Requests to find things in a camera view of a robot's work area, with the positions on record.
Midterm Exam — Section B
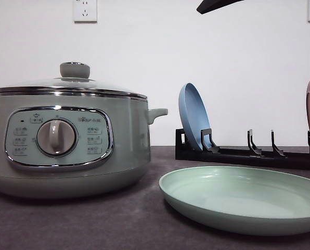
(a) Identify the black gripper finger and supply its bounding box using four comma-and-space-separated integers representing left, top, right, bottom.
197, 0, 244, 15

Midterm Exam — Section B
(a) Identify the glass lid with green knob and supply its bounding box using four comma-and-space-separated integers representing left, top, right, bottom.
0, 62, 148, 101

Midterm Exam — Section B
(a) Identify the green plate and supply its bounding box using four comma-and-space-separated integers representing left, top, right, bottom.
159, 166, 310, 236

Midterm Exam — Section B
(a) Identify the blue plate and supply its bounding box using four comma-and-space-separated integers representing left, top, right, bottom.
178, 83, 212, 151

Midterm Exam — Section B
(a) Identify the green electric steamer pot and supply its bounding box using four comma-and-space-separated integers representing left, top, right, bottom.
0, 91, 168, 198

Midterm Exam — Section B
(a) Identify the black dish rack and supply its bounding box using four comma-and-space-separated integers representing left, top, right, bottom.
175, 129, 310, 170

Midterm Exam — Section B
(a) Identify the white wall socket left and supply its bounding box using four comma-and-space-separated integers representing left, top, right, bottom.
73, 0, 97, 24

